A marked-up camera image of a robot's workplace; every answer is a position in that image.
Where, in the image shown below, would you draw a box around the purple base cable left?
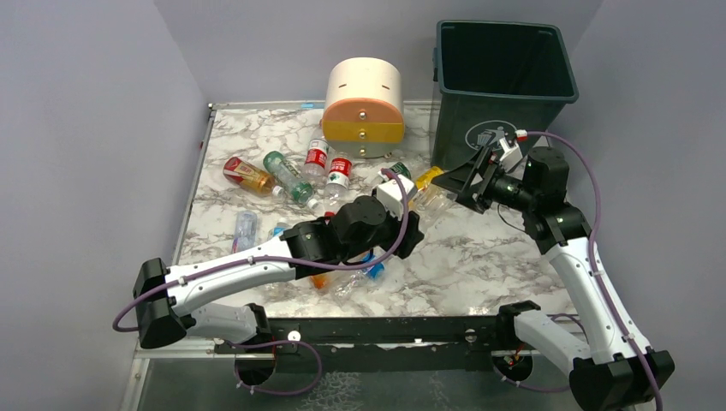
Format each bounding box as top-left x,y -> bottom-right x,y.
233,339 -> 323,397

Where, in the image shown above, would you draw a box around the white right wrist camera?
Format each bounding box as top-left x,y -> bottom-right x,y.
497,129 -> 528,173

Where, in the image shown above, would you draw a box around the cream orange yellow drawer unit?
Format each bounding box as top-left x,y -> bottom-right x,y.
321,57 -> 405,158

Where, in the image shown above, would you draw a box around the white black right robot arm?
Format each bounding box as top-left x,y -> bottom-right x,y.
432,147 -> 675,410

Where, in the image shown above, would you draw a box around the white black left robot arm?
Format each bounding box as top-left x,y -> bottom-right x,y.
130,195 -> 424,349

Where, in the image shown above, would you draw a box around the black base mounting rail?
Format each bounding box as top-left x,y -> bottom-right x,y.
213,315 -> 533,373

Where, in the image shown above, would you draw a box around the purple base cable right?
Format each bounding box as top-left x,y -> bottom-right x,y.
491,313 -> 591,395

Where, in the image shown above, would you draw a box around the orange capped clear bottle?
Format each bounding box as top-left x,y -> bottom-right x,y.
309,273 -> 332,290

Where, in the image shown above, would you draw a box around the yellow juice bottle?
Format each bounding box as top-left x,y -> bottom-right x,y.
414,166 -> 444,192

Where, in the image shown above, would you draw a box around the clear bottle dark green label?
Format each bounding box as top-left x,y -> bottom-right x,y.
370,162 -> 411,187

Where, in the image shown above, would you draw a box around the dark green plastic bin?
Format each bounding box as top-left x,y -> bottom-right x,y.
430,20 -> 579,170

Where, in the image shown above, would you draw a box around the green tinted water bottle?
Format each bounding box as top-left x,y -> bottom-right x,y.
263,151 -> 320,209

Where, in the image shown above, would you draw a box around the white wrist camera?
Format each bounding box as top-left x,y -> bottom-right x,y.
497,129 -> 528,173
373,176 -> 417,220

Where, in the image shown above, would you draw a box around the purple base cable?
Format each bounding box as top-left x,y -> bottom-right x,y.
233,339 -> 323,397
491,313 -> 591,395

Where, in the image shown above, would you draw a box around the clear unlabelled bottle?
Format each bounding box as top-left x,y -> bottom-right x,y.
408,184 -> 455,232

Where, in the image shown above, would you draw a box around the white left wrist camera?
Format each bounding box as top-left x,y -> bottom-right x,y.
373,176 -> 417,220

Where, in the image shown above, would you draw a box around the clear bottle red label right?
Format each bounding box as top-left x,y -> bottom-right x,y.
324,151 -> 353,212

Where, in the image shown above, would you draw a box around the red label amber tea bottle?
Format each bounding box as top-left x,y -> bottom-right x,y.
223,157 -> 283,196

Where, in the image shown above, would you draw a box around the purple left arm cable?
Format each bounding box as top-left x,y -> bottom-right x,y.
111,168 -> 411,334

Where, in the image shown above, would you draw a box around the clear bottle red label left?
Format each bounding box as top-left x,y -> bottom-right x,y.
302,137 -> 330,179

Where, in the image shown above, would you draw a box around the crushed clear bottle pink label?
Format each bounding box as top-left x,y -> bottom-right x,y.
232,211 -> 258,253

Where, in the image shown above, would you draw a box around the clear bottle red label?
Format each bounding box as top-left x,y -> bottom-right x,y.
302,137 -> 330,179
324,151 -> 353,212

